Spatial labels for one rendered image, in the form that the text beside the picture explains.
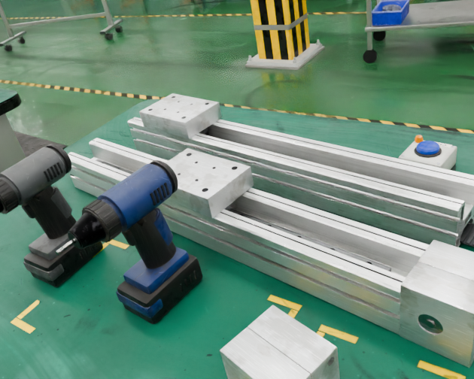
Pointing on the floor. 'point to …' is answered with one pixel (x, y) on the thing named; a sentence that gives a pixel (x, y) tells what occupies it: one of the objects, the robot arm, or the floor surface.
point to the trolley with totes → (420, 17)
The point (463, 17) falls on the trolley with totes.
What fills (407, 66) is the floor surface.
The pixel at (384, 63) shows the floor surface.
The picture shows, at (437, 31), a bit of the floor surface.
